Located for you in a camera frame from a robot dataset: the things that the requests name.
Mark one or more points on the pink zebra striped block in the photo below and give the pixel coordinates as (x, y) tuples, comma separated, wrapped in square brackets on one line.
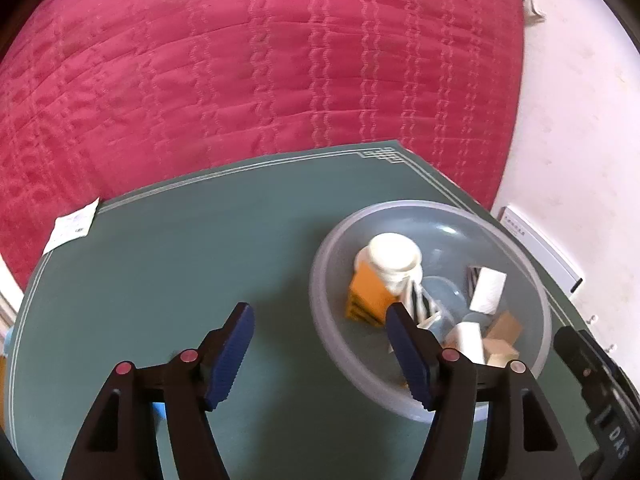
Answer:
[(487, 287)]

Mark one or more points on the clear plastic bowl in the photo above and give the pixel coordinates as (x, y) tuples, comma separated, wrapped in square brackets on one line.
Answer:
[(330, 310)]

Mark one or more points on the white cloth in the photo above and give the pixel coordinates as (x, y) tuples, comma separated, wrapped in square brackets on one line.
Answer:
[(7, 285)]

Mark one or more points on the white paper tag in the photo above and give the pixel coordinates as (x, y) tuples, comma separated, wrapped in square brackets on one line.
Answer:
[(70, 225)]

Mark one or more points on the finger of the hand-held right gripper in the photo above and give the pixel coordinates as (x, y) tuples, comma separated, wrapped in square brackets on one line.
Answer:
[(575, 350)]

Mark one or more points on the green mat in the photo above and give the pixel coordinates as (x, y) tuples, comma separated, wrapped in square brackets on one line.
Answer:
[(175, 260)]

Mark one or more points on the plain beige wooden block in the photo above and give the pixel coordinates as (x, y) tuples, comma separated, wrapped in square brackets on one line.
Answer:
[(500, 356)]

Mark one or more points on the small white block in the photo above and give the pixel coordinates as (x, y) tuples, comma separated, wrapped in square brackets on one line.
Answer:
[(467, 340)]

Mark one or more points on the white flat box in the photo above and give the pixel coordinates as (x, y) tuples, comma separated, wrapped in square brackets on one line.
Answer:
[(542, 247)]

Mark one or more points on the zebra striped triangular block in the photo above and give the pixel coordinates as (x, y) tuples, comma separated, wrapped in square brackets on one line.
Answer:
[(421, 305)]

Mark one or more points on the red quilted blanket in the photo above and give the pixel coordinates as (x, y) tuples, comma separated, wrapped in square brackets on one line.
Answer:
[(250, 60)]

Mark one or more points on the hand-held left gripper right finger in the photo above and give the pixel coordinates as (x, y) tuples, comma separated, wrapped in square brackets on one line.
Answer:
[(407, 355)]

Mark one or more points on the large orange striped block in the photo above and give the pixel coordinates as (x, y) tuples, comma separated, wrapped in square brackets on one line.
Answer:
[(367, 295)]

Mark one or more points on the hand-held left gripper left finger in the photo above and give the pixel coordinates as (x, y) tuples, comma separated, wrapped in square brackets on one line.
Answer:
[(232, 355)]

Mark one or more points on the long brown wooden block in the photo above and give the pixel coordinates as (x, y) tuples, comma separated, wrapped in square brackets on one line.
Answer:
[(506, 329)]

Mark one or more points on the blue block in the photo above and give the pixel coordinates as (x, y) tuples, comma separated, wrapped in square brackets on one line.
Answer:
[(159, 410)]

